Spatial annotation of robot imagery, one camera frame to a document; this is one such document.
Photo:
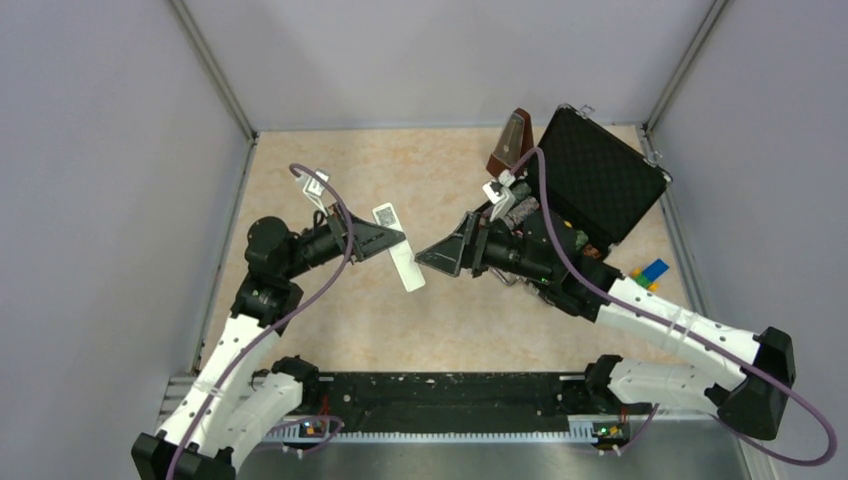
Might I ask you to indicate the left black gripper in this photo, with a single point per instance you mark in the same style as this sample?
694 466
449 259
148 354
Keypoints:
367 239

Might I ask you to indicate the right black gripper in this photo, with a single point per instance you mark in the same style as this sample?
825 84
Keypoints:
465 248

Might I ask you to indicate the white remote control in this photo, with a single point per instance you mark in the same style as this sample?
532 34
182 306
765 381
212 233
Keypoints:
402 255

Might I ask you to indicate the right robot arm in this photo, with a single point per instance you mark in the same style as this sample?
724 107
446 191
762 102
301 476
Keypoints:
717 378

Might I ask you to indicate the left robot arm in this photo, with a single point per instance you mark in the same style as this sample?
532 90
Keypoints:
221 420

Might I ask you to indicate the brown wooden metronome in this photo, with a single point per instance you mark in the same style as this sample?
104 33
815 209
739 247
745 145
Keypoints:
515 140

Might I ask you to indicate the black poker chip case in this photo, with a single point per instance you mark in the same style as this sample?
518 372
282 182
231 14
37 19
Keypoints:
590 189

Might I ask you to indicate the colourful toy bricks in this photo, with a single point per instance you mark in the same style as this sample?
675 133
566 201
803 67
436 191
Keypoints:
648 276

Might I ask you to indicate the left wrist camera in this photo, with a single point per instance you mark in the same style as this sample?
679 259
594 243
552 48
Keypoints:
313 189

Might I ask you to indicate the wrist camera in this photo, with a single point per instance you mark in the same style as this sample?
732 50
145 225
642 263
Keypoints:
313 189
500 194

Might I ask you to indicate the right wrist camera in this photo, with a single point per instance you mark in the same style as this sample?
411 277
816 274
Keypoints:
500 194

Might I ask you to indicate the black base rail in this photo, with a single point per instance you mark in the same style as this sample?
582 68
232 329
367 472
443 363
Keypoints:
454 405

